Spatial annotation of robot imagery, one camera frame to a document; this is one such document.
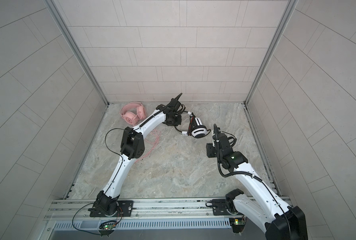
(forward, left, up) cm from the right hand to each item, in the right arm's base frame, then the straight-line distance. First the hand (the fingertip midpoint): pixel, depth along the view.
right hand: (209, 146), depth 81 cm
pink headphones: (+31, +48, -2) cm, 57 cm away
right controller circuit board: (-34, -9, -13) cm, 38 cm away
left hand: (+24, +13, -6) cm, 28 cm away
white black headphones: (+11, +6, +2) cm, 13 cm away
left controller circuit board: (-32, +49, -7) cm, 59 cm away
